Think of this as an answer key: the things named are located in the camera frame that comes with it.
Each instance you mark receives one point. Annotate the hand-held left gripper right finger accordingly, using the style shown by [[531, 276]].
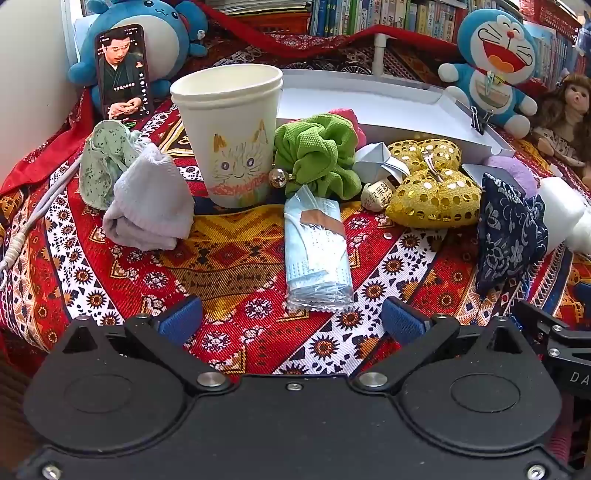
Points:
[[404, 321]]

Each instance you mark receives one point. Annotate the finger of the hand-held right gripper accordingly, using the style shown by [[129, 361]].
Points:
[[540, 324]]

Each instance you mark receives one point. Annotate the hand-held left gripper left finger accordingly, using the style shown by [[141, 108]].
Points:
[[180, 319]]

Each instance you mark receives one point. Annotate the navy floral cloth pouch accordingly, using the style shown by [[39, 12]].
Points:
[[508, 235]]

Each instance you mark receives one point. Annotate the blue face mask pack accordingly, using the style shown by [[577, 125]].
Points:
[[318, 258]]

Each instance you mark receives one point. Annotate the pale grey knit sock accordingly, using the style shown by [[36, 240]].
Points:
[[147, 203]]

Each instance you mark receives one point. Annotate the gold sequin heart cushion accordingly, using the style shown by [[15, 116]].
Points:
[[429, 198]]

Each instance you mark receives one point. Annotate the purple plush toy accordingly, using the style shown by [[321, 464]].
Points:
[[517, 173]]

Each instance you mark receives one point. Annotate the green floral cloth pouch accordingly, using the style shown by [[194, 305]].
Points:
[[99, 161]]

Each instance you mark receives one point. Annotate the green scrunchie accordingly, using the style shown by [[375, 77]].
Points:
[[314, 152]]

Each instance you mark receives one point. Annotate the white cardboard box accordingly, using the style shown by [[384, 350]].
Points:
[[369, 106]]

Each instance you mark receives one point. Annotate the red patterned blanket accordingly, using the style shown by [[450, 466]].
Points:
[[231, 286]]

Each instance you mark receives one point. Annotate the white plush toy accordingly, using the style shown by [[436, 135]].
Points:
[[561, 212]]

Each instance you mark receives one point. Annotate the small cream printed pouch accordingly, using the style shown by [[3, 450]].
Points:
[[378, 196]]

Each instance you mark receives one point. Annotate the dark grey small box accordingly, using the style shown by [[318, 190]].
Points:
[[475, 173]]

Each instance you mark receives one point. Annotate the white satin bow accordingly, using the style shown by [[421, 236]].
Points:
[[376, 157]]

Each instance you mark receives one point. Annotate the small metal bell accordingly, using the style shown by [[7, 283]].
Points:
[[277, 178]]

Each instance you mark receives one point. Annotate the white paper cup cat drawing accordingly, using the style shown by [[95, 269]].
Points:
[[226, 134]]

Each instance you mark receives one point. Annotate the pink scrunchie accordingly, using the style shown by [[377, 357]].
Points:
[[348, 121]]

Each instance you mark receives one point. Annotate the black binder clip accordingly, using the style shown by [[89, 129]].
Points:
[[480, 121]]

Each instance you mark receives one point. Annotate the brown haired doll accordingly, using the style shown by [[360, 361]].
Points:
[[568, 110]]

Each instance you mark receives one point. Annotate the pale blue hair clip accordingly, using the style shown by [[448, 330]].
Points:
[[490, 85]]

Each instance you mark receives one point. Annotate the smartphone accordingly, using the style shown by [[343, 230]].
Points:
[[122, 69]]

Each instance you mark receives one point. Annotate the white plastic pipe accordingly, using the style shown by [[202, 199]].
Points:
[[379, 53]]

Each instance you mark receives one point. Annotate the blue round plush toy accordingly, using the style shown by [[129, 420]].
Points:
[[157, 41]]

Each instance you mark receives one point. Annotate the blue cat robot plush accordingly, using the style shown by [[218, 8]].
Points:
[[494, 46]]

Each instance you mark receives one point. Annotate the red scarf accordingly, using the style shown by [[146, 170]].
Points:
[[286, 46]]

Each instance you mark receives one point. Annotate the red plastic basket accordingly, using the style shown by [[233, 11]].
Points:
[[554, 18]]

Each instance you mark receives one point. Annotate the row of upright books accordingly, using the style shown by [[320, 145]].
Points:
[[369, 14]]

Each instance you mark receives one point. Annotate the orange crate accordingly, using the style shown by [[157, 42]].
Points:
[[277, 23]]

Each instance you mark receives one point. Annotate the stack of worn books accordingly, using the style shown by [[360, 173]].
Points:
[[263, 5]]

